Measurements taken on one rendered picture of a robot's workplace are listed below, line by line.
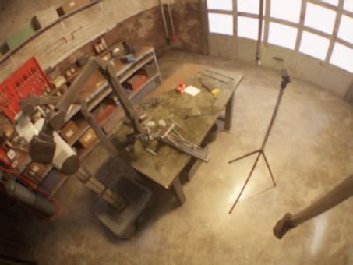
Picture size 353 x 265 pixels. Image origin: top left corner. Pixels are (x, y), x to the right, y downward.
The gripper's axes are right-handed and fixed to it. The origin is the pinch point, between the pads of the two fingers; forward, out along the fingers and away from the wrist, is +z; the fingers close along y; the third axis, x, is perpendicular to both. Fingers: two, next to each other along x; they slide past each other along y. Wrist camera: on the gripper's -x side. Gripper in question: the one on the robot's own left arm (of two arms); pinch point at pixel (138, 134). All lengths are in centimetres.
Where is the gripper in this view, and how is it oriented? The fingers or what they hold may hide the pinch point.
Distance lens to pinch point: 141.5
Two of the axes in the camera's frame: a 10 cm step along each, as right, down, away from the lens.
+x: -6.2, -5.5, 5.7
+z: 7.7, -5.6, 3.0
